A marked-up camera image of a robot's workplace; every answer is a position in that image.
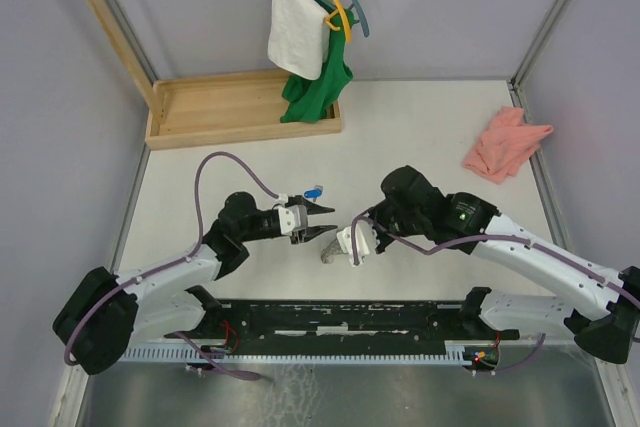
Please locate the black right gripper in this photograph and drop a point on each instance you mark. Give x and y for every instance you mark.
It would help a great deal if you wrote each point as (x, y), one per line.
(381, 239)

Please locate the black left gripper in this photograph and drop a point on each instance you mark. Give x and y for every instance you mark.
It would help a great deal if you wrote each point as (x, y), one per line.
(310, 233)

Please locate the key with blue tag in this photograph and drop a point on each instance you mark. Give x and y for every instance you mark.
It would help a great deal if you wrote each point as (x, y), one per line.
(314, 193)

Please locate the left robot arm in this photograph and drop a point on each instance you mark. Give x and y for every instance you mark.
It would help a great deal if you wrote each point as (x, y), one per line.
(108, 313)

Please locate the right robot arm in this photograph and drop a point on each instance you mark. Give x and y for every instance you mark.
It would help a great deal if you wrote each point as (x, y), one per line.
(595, 306)

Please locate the green garment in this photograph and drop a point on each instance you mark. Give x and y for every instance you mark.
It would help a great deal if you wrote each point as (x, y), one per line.
(309, 100)

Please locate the wooden tray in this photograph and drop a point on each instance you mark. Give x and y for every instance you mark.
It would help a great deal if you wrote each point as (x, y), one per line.
(228, 108)

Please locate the pink cloth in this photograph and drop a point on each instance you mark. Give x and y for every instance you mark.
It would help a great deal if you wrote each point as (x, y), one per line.
(505, 145)

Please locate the white towel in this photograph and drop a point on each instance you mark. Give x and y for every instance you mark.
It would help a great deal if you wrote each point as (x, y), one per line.
(299, 37)

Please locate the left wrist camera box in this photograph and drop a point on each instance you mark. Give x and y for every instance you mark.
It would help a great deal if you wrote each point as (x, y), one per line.
(291, 219)

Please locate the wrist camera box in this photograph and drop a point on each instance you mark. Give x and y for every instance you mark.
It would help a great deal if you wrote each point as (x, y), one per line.
(291, 219)
(357, 242)

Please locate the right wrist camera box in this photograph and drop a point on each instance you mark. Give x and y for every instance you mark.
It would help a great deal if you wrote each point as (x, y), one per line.
(357, 242)

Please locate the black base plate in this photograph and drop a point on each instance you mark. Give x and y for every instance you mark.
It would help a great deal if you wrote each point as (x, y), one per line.
(321, 328)

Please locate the wooden rack post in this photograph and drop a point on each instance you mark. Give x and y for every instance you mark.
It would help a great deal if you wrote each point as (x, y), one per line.
(124, 42)

